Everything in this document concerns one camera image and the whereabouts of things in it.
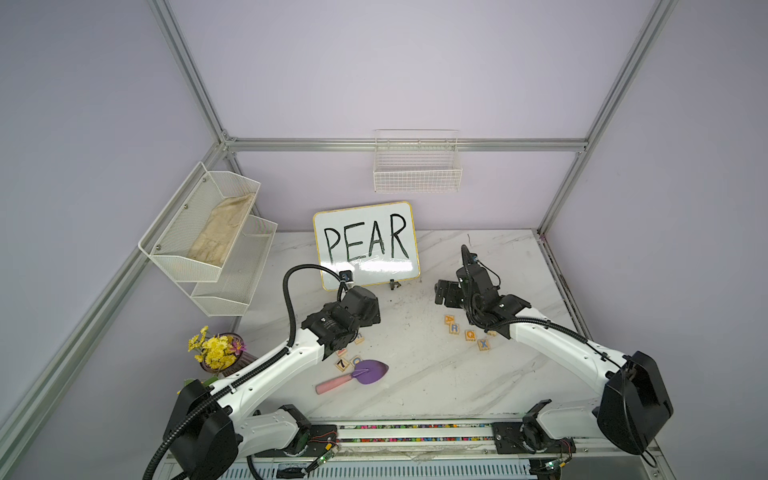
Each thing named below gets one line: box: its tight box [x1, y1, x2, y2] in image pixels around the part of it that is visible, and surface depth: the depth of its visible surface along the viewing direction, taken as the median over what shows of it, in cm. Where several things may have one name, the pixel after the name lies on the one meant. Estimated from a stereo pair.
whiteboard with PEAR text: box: [313, 201, 421, 291], surface depth 103 cm
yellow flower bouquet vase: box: [188, 326, 247, 374], surface depth 66 cm
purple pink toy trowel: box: [315, 359, 389, 394], surface depth 85 cm
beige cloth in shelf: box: [188, 192, 255, 267], surface depth 80 cm
